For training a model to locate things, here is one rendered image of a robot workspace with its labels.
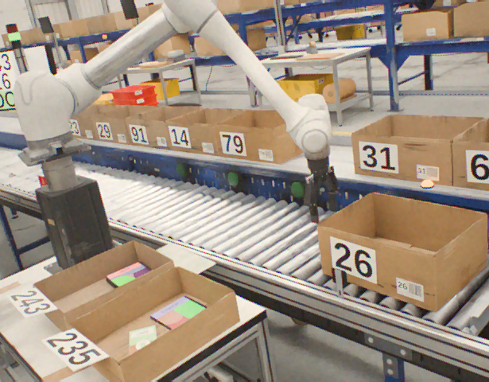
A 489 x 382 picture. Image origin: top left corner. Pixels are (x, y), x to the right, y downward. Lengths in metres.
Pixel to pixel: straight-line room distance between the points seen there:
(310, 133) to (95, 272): 0.90
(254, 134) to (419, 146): 0.79
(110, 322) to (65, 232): 0.46
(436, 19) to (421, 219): 4.97
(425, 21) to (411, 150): 4.77
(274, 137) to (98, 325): 1.17
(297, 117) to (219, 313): 0.61
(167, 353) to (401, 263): 0.66
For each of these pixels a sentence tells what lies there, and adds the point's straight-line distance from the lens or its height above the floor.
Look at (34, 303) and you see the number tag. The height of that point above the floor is 0.86.
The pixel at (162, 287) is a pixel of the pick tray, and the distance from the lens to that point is 1.70.
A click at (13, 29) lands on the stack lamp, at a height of 1.63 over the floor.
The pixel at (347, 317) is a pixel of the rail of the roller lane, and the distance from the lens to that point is 1.61.
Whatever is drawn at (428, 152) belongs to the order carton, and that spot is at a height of 1.00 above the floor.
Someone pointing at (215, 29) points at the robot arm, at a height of 1.52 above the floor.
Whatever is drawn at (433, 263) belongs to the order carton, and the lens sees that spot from 1.46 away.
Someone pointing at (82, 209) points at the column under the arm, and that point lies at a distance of 1.98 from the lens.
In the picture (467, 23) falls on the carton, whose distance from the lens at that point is 6.49.
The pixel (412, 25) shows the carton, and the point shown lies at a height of 0.97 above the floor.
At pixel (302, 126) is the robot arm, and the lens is 1.59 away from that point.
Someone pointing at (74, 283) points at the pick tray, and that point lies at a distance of 1.93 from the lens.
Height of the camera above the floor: 1.60
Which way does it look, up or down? 20 degrees down
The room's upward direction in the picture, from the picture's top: 10 degrees counter-clockwise
